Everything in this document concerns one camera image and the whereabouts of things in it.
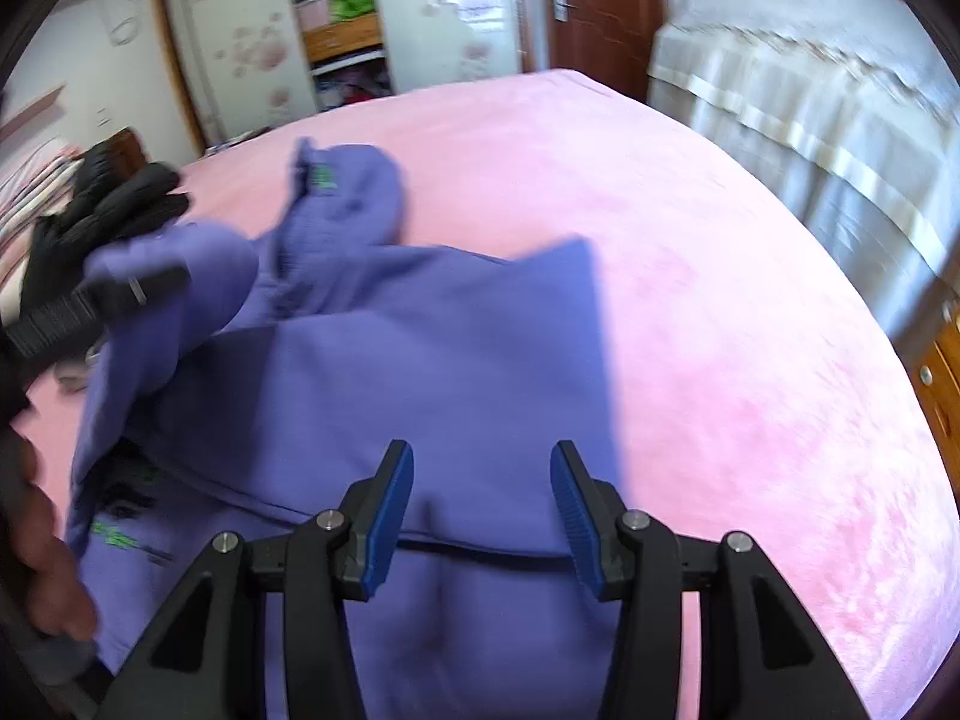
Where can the wooden wardrobe drawer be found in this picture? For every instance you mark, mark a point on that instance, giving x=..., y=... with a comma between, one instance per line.
x=345, y=39

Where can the black knit garment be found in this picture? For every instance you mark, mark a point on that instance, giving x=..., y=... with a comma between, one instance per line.
x=120, y=199

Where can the white floral sliding wardrobe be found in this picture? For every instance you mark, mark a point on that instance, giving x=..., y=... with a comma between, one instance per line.
x=247, y=37

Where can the purple hooded sweatshirt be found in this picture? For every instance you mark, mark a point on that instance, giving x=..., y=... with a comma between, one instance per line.
x=420, y=360

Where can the white cloth-covered furniture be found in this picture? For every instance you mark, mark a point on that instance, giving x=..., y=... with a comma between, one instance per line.
x=810, y=90

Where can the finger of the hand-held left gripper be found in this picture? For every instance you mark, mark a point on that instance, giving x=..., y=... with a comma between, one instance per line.
x=105, y=298

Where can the wooden drawer cabinet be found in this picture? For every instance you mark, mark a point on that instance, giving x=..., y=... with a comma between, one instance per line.
x=941, y=382

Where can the brown wooden door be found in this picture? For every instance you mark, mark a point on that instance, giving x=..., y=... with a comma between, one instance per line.
x=607, y=7

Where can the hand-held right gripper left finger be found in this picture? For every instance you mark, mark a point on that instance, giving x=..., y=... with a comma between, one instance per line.
x=384, y=529

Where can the pink fleece blanket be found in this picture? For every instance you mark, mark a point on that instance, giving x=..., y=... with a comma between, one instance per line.
x=720, y=360

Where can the green bag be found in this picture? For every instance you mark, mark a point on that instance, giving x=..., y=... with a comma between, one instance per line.
x=352, y=4

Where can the person's left hand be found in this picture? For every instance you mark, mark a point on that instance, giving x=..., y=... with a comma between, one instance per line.
x=45, y=547

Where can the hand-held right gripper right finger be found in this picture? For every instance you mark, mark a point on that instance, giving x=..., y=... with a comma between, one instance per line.
x=576, y=525

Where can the pink storage box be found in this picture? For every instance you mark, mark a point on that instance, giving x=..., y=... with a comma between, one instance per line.
x=315, y=13

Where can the striped bedding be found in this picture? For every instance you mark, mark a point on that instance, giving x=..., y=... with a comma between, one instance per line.
x=30, y=195

